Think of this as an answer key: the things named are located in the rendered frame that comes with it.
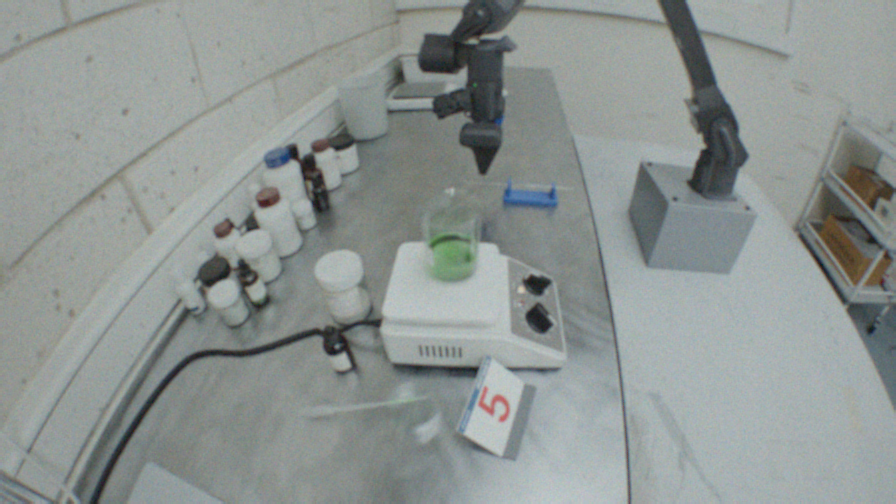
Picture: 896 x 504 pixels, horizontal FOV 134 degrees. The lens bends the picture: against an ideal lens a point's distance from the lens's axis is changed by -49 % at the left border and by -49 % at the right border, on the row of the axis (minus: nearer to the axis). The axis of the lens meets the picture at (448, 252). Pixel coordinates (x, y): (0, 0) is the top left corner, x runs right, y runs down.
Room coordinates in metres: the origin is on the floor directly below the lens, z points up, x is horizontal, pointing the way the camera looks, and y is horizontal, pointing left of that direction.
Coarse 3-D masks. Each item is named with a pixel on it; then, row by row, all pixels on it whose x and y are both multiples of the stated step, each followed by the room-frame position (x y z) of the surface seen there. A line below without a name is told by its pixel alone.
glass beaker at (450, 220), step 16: (448, 192) 0.34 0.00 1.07; (464, 192) 0.34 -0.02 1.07; (432, 208) 0.33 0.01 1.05; (448, 208) 0.34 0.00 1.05; (464, 208) 0.33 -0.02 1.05; (480, 208) 0.31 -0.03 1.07; (432, 224) 0.28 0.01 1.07; (448, 224) 0.34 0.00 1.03; (464, 224) 0.28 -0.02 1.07; (480, 224) 0.30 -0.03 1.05; (432, 240) 0.28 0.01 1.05; (448, 240) 0.28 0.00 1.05; (464, 240) 0.28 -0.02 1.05; (480, 240) 0.31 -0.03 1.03; (432, 256) 0.29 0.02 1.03; (448, 256) 0.28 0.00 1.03; (464, 256) 0.28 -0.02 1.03; (432, 272) 0.29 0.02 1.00; (448, 272) 0.28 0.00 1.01; (464, 272) 0.28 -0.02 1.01
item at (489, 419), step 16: (496, 368) 0.21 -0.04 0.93; (496, 384) 0.19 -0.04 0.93; (512, 384) 0.20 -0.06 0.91; (480, 400) 0.17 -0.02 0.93; (496, 400) 0.18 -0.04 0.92; (512, 400) 0.18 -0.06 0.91; (480, 416) 0.16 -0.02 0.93; (496, 416) 0.16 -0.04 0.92; (480, 432) 0.14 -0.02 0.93; (496, 432) 0.14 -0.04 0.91; (496, 448) 0.13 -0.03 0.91
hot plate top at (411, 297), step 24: (408, 264) 0.32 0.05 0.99; (480, 264) 0.31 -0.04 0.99; (408, 288) 0.28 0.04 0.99; (432, 288) 0.28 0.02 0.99; (456, 288) 0.28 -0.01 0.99; (480, 288) 0.27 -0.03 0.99; (384, 312) 0.25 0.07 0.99; (408, 312) 0.25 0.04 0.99; (432, 312) 0.25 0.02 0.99; (456, 312) 0.24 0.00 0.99; (480, 312) 0.24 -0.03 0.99
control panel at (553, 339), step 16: (512, 272) 0.32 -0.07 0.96; (528, 272) 0.33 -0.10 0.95; (512, 288) 0.29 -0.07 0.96; (512, 304) 0.27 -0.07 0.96; (528, 304) 0.28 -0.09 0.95; (544, 304) 0.29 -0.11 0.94; (512, 320) 0.25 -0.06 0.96; (528, 336) 0.23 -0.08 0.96; (544, 336) 0.24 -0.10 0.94; (560, 336) 0.24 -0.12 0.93
